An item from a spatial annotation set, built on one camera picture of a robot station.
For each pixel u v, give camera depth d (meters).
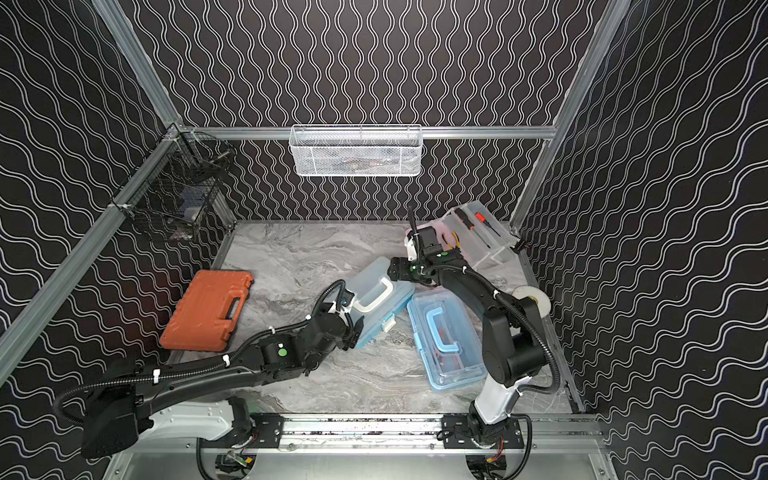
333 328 0.56
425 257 0.71
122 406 0.40
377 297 0.86
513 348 0.47
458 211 1.07
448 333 0.80
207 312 0.89
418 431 0.77
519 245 1.10
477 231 1.02
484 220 1.05
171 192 0.92
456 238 1.04
